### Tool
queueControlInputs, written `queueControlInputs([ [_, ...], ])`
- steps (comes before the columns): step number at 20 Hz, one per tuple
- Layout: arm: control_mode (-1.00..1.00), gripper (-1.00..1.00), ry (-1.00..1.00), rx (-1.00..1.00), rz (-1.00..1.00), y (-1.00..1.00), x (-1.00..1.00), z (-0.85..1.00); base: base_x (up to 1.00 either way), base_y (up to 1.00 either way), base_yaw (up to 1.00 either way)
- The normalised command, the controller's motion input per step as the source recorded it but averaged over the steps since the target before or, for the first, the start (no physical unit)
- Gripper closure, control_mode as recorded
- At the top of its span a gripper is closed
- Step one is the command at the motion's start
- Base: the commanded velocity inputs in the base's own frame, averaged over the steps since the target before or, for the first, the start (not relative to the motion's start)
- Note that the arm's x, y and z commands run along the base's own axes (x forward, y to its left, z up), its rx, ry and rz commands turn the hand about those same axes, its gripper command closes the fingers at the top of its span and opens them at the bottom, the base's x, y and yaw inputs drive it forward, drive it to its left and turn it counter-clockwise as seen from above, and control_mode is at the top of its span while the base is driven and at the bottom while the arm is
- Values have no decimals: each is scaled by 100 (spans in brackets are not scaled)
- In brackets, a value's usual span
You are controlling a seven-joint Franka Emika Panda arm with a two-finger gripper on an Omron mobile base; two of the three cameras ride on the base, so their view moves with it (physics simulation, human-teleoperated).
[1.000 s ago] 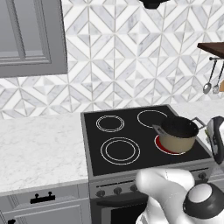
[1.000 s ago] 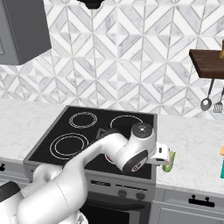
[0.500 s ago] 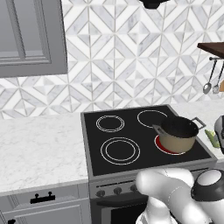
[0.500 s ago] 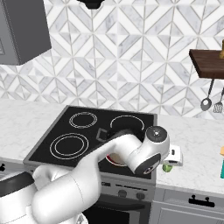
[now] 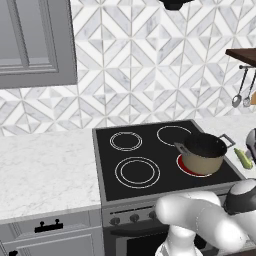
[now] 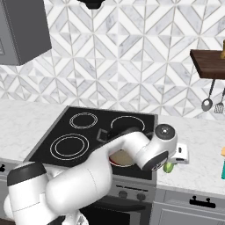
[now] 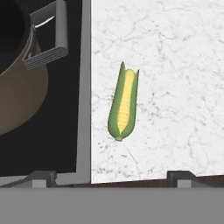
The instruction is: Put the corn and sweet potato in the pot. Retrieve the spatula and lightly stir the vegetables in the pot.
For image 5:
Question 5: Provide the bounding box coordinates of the beige pot with dark interior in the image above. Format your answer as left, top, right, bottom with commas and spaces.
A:
173, 132, 237, 177

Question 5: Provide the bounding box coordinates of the black and steel cooker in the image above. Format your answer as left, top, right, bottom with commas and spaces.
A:
91, 118, 248, 256

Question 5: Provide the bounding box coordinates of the grey drawer front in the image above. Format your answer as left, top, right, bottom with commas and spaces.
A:
0, 208, 103, 244

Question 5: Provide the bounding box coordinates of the hanging steel spoon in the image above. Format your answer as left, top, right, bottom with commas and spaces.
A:
231, 68, 249, 109

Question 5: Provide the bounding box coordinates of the black oven door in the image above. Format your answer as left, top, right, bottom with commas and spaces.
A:
103, 227, 214, 256

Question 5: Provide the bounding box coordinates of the hanging steel ladle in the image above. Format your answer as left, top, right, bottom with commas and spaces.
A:
242, 69, 256, 108

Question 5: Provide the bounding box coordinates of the black extractor hood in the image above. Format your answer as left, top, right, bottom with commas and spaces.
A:
158, 0, 195, 11

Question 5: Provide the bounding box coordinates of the grey base cupboard door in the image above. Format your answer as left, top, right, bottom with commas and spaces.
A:
0, 229, 105, 256

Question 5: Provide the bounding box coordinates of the dark oven door handle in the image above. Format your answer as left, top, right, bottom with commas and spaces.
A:
109, 225, 169, 238

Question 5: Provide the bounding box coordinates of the black drawer handle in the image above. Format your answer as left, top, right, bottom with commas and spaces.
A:
34, 218, 65, 234

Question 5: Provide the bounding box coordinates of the grey wall cupboard door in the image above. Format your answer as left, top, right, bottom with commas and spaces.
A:
0, 0, 79, 90

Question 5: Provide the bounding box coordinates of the dark wooden wall shelf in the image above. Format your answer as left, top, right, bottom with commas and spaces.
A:
225, 47, 256, 67

